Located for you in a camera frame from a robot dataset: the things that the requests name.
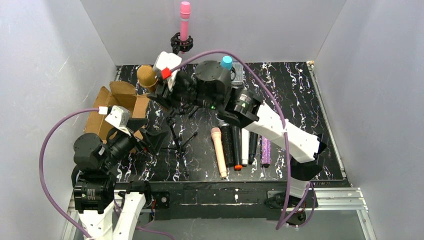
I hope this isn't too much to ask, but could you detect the black tripod microphone stand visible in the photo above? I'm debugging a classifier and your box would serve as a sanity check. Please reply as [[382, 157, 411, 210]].
[[153, 108, 201, 182], [188, 98, 205, 119]]

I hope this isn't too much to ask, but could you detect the brown cardboard box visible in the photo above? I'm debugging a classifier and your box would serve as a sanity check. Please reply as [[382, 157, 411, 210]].
[[84, 81, 150, 143]]

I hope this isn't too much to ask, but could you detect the turquoise blue microphone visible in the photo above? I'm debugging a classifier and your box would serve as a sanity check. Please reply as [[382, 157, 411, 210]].
[[220, 55, 233, 71]]

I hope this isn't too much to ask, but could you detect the beige microphone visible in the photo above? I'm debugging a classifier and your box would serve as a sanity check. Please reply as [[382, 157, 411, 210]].
[[210, 127, 228, 179]]

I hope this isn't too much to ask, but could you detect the black glitter silver-mesh microphone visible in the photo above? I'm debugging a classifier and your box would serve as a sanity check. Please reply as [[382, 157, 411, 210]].
[[218, 120, 234, 168]]

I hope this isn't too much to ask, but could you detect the gold microphone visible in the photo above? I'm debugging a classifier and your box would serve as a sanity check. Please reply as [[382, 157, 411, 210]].
[[136, 65, 158, 93]]

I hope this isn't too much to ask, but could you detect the black orange-tipped microphone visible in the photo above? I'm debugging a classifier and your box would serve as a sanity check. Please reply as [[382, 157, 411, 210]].
[[230, 125, 243, 171]]

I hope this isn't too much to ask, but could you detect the black round-base microphone stand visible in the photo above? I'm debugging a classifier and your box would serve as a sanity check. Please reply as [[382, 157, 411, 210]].
[[170, 32, 194, 55]]

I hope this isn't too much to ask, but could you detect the white microphone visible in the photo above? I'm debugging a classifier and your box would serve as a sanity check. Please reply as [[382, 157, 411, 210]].
[[241, 128, 249, 167]]

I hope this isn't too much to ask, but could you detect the black white-banded microphone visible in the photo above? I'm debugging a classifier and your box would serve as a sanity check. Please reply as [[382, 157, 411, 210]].
[[248, 132, 259, 165]]

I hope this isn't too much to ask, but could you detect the purple glitter microphone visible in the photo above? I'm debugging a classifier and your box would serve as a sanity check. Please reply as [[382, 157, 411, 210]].
[[260, 136, 271, 168]]

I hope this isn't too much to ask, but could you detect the pink microphone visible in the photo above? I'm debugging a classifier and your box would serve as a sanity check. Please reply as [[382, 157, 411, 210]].
[[180, 1, 191, 41]]

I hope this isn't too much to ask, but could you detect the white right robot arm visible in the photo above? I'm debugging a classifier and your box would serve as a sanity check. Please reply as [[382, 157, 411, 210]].
[[148, 60, 326, 198]]

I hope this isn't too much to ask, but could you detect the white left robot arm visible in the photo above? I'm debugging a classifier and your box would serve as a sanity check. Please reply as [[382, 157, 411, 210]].
[[73, 118, 169, 240]]

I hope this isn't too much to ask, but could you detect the clear plastic organizer box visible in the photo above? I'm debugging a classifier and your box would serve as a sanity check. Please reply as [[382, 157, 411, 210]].
[[231, 62, 244, 87]]

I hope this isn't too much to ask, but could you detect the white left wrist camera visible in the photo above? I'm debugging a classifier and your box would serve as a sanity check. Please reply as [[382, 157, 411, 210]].
[[105, 105, 133, 136]]

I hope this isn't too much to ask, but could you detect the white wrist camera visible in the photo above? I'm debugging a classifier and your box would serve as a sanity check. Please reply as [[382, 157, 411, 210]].
[[152, 51, 182, 92], [105, 105, 133, 136]]

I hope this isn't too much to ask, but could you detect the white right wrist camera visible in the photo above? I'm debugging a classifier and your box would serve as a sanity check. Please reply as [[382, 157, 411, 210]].
[[152, 51, 182, 92]]

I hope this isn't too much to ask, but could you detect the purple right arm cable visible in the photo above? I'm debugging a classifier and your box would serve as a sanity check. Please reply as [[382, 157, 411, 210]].
[[168, 49, 317, 231]]

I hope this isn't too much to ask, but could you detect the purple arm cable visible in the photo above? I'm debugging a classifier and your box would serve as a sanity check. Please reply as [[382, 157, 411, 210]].
[[168, 49, 317, 231], [38, 107, 175, 240]]

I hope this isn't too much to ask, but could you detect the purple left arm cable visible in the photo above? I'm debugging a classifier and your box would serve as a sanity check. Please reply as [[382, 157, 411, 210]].
[[38, 107, 175, 240]]

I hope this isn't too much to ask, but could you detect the aluminium frame rail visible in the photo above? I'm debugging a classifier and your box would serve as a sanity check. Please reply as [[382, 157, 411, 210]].
[[61, 188, 378, 240]]

